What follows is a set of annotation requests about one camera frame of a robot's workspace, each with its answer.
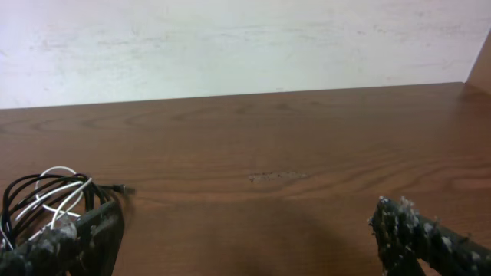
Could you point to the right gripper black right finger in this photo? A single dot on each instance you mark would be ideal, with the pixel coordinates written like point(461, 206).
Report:
point(404, 237)

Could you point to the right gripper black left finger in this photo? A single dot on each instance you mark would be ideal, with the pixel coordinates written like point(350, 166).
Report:
point(86, 246)

